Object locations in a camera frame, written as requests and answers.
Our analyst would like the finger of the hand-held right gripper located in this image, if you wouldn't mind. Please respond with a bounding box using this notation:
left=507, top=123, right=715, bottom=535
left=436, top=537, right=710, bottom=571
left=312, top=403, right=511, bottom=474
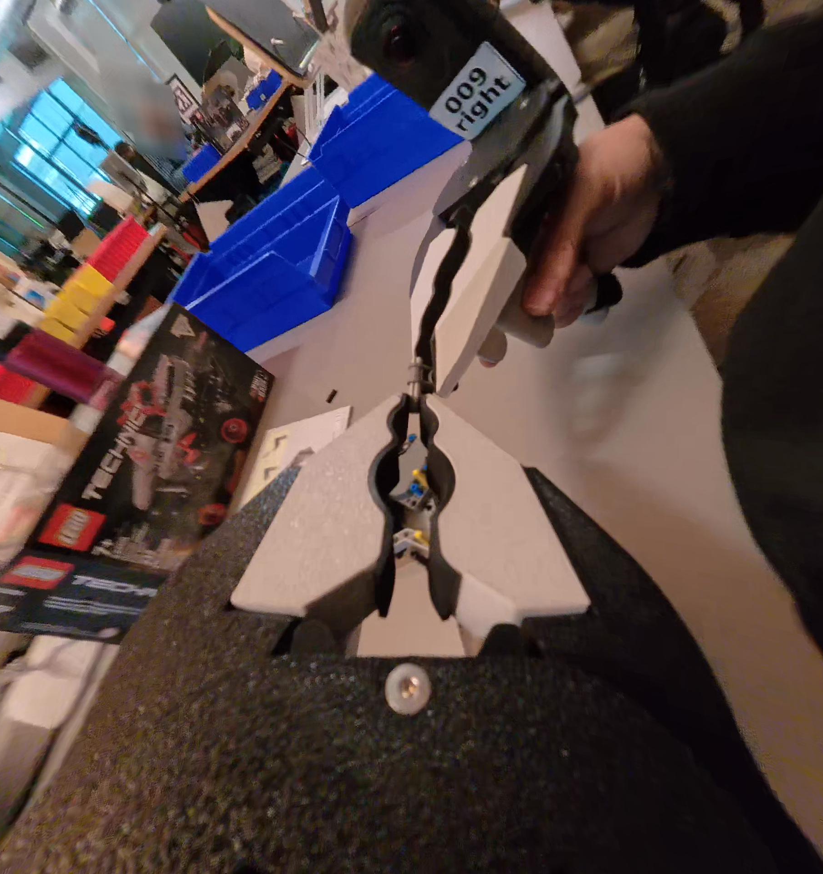
left=410, top=218, right=474, bottom=366
left=432, top=167, right=532, bottom=398

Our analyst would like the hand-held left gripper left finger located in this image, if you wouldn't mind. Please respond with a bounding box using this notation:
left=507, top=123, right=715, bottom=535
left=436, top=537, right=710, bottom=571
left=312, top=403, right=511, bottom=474
left=230, top=392, right=412, bottom=619

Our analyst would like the person's right forearm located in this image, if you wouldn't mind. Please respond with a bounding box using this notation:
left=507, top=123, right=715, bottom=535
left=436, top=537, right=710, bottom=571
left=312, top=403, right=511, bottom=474
left=619, top=7, right=823, bottom=270

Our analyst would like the black toy truck box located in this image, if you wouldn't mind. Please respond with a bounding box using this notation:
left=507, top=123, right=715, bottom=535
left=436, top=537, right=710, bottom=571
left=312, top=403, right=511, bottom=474
left=0, top=304, right=276, bottom=643
left=196, top=89, right=250, bottom=147

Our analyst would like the maroon plastic bin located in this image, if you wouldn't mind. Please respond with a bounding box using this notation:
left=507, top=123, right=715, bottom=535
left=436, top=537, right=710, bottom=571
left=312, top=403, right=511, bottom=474
left=5, top=330, right=125, bottom=411

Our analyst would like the small blue bin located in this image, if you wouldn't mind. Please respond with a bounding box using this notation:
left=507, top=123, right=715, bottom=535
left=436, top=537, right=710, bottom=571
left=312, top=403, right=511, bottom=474
left=246, top=70, right=284, bottom=112
left=181, top=143, right=222, bottom=184

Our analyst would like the red plastic bin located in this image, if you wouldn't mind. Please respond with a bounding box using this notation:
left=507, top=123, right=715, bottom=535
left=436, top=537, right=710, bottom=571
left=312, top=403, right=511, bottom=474
left=0, top=362, right=46, bottom=405
left=87, top=217, right=154, bottom=282

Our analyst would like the grey black toy brick assembly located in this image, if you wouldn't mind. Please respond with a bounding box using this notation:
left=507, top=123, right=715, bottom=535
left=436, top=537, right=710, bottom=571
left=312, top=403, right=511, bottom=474
left=389, top=430, right=434, bottom=564

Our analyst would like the wooden display board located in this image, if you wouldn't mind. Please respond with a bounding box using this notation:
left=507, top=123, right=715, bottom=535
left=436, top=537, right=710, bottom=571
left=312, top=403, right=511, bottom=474
left=206, top=0, right=320, bottom=88

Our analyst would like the person's torso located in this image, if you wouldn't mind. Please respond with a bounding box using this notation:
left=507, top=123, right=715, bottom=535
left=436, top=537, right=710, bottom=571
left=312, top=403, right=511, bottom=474
left=719, top=174, right=823, bottom=697

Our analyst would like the white instruction booklet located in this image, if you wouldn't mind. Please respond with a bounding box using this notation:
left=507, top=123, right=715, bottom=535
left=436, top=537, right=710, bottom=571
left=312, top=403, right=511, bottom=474
left=237, top=406, right=354, bottom=513

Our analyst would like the blue plastic bin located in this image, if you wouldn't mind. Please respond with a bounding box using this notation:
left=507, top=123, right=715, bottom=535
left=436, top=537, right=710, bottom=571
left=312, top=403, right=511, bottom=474
left=307, top=71, right=467, bottom=209
left=169, top=164, right=354, bottom=352

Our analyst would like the brown cardboard box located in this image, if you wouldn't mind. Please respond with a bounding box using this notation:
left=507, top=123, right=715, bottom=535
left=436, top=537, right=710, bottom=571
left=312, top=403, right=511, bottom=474
left=0, top=392, right=90, bottom=455

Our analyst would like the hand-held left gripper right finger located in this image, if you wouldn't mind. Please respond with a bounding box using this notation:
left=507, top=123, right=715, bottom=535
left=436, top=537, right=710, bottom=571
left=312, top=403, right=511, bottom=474
left=417, top=395, right=591, bottom=655

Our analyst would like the yellow plastic bin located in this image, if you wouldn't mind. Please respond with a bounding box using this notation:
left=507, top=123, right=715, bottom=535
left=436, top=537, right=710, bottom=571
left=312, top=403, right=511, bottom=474
left=41, top=263, right=116, bottom=342

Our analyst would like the person's right hand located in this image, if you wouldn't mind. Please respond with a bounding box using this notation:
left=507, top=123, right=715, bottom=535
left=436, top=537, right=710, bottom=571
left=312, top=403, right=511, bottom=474
left=521, top=112, right=666, bottom=330

